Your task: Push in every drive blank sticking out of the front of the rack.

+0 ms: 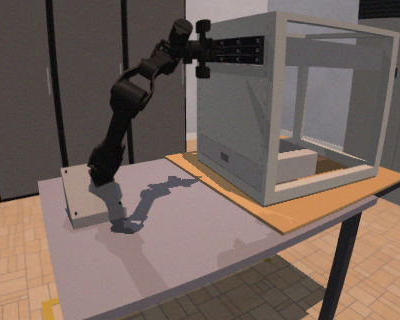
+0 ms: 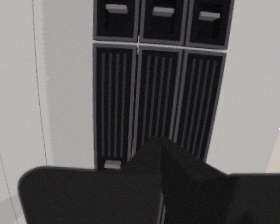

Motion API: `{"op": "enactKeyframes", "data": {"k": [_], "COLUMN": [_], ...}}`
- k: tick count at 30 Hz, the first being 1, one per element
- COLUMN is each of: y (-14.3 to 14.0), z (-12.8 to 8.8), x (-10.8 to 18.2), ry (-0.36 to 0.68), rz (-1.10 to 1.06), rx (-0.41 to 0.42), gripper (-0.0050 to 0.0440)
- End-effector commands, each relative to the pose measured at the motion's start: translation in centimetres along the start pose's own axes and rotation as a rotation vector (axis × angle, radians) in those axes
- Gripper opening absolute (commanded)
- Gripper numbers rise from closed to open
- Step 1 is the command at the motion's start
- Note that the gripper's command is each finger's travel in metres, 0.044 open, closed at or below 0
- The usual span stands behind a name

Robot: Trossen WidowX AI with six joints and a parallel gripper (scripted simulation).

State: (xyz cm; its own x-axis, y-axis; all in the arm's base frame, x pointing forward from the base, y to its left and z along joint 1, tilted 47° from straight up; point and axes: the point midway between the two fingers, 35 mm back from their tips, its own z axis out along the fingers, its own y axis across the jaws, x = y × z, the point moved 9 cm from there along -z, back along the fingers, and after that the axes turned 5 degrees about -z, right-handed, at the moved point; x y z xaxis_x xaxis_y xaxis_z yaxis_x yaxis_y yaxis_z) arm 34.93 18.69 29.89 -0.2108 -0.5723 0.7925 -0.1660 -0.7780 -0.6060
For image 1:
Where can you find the grey open rack frame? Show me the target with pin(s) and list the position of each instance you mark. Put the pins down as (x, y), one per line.
(239, 119)

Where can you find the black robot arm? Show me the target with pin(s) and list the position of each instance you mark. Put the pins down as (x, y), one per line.
(127, 98)

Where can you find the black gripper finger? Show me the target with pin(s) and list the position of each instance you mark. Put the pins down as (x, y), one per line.
(214, 53)
(213, 44)

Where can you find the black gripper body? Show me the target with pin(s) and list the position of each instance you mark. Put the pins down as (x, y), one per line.
(196, 49)

